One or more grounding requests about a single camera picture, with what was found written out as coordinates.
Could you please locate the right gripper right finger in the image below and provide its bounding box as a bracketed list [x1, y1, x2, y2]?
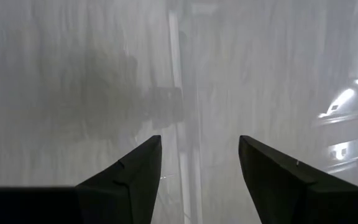
[238, 134, 358, 224]

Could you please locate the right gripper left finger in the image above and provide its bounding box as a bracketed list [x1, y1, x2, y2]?
[75, 134, 162, 224]

